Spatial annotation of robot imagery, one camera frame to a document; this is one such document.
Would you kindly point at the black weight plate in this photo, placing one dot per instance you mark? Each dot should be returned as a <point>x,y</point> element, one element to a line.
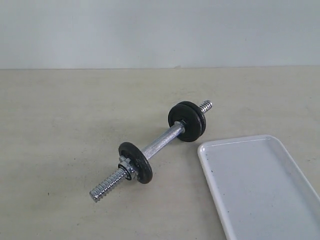
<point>194,121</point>

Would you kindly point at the chrome dumbbell bar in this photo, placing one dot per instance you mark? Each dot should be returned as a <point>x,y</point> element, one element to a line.
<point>112,181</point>

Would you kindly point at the black plate far end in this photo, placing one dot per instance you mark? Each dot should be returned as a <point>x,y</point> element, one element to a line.
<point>173,116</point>

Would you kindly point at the black plate end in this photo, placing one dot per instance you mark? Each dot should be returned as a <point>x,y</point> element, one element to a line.
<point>173,116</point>
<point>139,161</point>

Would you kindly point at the black plate near end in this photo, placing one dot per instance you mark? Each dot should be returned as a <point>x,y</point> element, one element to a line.
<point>139,161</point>

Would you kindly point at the chrome star lock nut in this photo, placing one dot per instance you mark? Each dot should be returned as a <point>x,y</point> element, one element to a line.
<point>126,164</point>

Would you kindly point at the white rectangular tray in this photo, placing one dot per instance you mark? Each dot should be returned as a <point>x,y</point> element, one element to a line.
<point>258,190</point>

